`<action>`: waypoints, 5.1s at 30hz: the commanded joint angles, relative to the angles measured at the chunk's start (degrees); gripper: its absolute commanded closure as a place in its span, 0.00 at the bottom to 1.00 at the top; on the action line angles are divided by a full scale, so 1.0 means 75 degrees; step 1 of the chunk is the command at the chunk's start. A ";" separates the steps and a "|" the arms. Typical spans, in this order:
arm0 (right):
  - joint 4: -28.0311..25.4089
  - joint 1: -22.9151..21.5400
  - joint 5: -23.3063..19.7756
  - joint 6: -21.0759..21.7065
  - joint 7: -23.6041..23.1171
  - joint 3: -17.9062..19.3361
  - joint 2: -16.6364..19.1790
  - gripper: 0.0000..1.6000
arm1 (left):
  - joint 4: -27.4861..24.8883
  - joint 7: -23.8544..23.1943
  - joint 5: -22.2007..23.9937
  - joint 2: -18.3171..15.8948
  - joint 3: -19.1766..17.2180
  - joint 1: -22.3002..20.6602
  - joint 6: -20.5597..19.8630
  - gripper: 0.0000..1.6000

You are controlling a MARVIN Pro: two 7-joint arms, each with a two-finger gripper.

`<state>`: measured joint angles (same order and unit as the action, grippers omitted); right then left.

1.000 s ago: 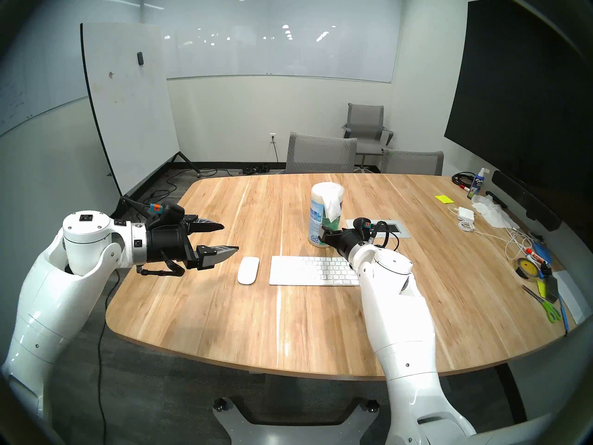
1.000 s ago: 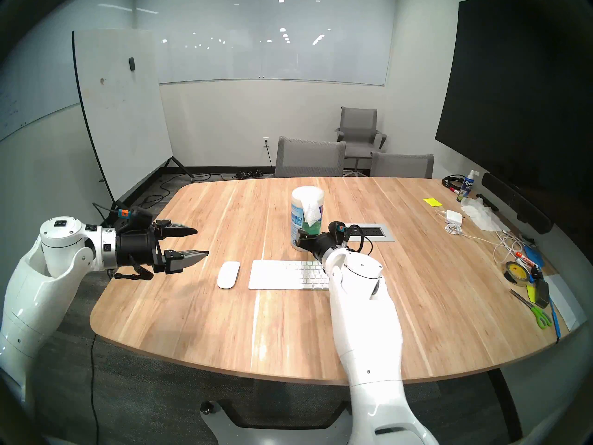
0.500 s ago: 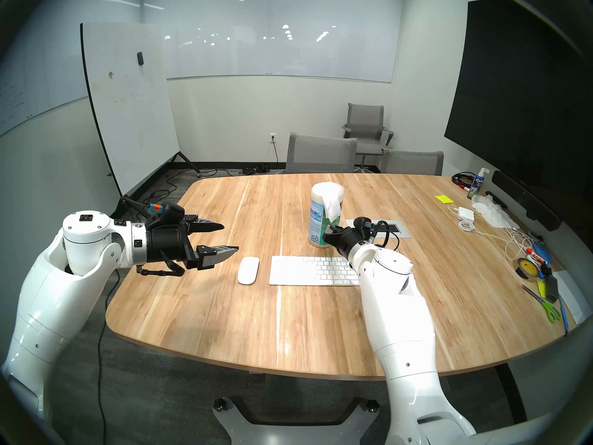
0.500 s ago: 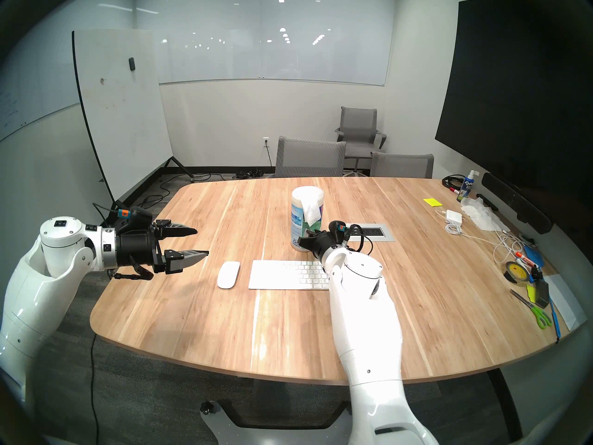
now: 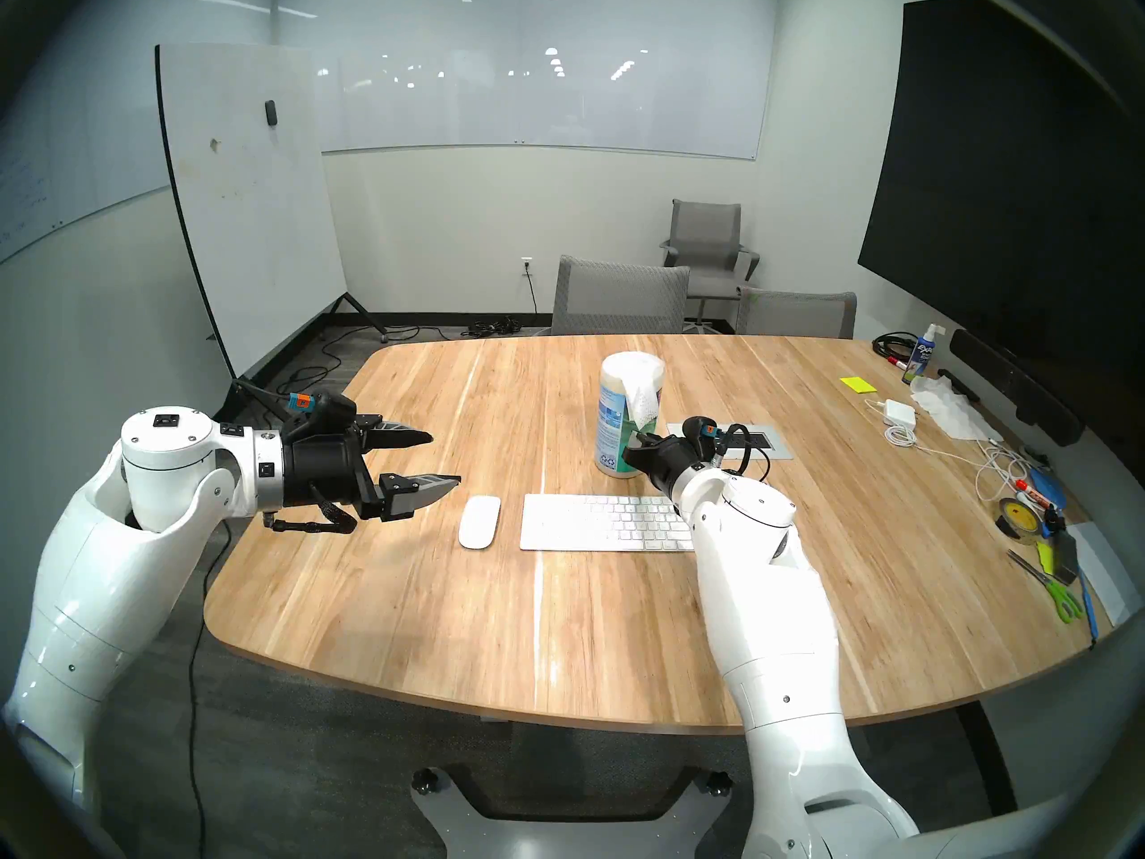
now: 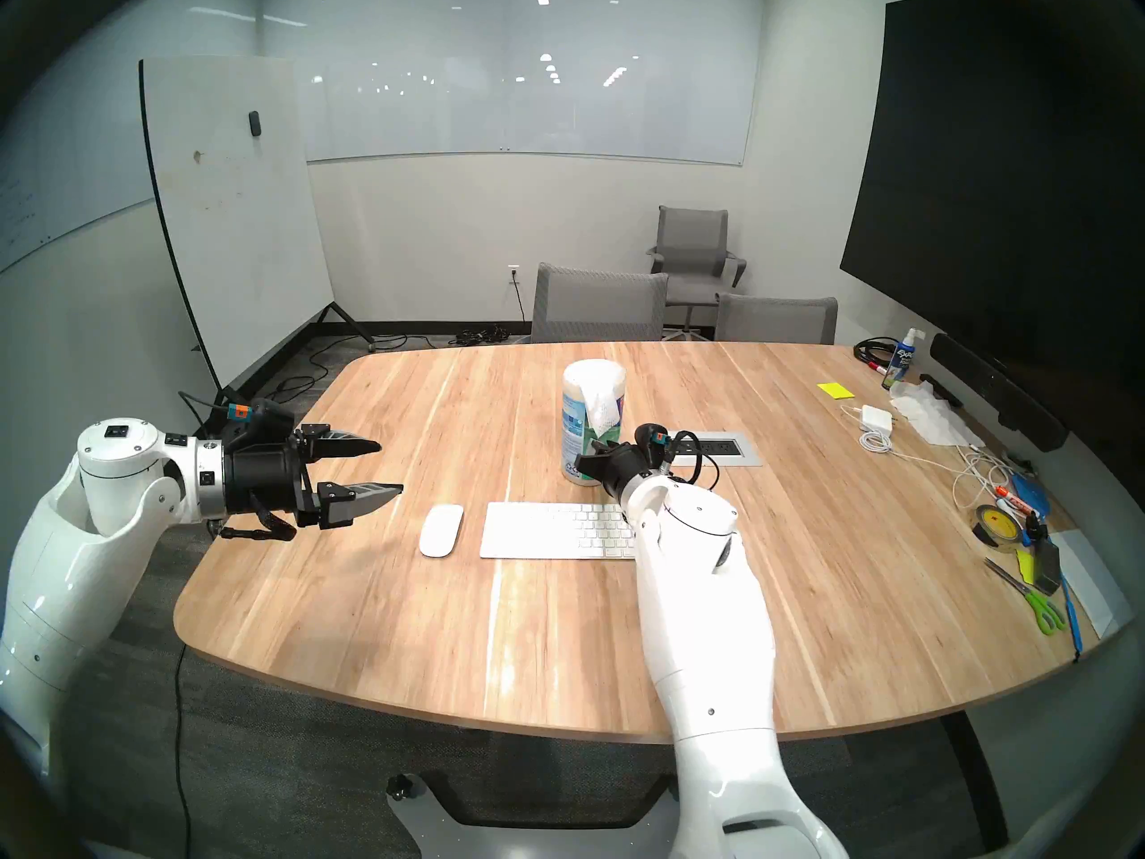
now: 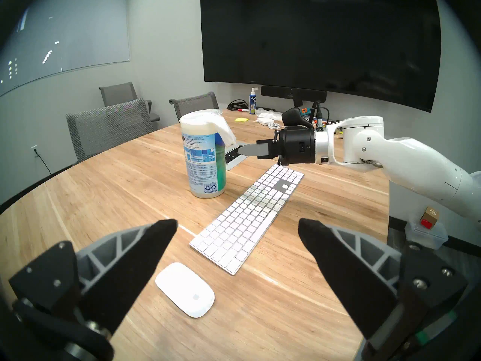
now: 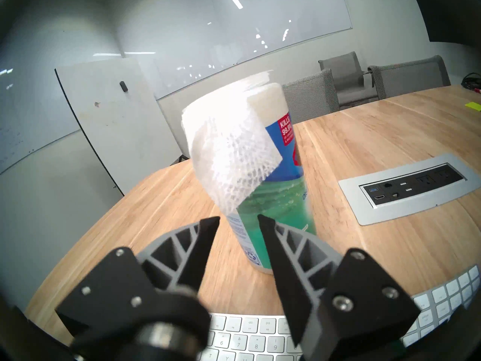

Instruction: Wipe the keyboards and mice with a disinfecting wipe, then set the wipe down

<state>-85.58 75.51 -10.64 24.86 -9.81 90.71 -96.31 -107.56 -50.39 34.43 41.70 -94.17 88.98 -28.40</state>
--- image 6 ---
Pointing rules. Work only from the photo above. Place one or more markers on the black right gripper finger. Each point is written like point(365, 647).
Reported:
point(595, 460)
point(601, 474)

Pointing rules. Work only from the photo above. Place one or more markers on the white slim keyboard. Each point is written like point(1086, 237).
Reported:
point(555, 531)

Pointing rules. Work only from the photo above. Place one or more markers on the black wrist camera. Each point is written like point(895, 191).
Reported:
point(268, 416)
point(648, 438)

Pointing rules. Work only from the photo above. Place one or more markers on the mobile whiteboard on stand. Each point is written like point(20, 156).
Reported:
point(233, 222)

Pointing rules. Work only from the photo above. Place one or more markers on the glass wall board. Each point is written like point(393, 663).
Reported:
point(54, 177)
point(537, 79)

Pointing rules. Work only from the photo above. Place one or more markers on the silver table power outlet box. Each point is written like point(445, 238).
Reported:
point(729, 450)

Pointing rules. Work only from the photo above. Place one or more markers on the white disinfecting wipe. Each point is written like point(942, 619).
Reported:
point(604, 405)

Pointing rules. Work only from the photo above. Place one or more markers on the grey office chair with armrests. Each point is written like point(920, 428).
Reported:
point(693, 244)

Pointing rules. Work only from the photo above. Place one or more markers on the yellow sticky note pad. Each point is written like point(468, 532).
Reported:
point(835, 390)

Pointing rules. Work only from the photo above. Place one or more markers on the whiteboard cleaner spray bottle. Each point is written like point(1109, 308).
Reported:
point(902, 361)

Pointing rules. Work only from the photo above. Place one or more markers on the crumpled white tissue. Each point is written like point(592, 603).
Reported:
point(930, 414)

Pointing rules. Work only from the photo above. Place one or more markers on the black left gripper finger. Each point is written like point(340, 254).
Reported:
point(358, 499)
point(344, 446)

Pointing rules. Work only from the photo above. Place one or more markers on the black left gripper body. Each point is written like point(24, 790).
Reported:
point(259, 477)

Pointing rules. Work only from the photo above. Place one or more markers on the black video conference bar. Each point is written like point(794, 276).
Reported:
point(1002, 392)

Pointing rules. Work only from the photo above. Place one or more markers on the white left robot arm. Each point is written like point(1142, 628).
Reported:
point(63, 544)

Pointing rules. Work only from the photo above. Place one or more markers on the black and yellow tape roll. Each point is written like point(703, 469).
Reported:
point(997, 526)

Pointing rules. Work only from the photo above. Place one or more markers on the grey mesh office chair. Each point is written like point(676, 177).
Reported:
point(595, 304)
point(776, 320)

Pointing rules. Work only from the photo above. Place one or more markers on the blue pouch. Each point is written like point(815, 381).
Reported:
point(1033, 492)

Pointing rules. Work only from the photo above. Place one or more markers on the black table leg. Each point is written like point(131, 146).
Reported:
point(979, 777)

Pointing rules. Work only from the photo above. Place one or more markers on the black whiteboard eraser block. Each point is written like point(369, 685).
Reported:
point(1047, 562)

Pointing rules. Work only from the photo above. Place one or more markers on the blue pen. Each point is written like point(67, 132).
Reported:
point(1071, 616)

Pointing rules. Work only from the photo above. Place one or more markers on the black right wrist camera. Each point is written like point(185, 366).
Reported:
point(648, 438)

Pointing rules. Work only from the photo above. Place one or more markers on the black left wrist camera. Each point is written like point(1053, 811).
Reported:
point(268, 416)

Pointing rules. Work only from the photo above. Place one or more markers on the disinfecting wipes canister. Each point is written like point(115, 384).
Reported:
point(577, 437)

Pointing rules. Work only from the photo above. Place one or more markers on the white marker with red label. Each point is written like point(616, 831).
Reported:
point(1015, 501)

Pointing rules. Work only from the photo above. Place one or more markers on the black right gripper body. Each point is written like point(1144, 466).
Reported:
point(626, 468)

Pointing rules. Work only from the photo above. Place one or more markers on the large black wall screen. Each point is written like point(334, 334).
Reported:
point(984, 195)

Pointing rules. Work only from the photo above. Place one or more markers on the white power adapter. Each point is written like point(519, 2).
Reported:
point(877, 417)

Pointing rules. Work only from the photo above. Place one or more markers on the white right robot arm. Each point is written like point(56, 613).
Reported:
point(707, 616)

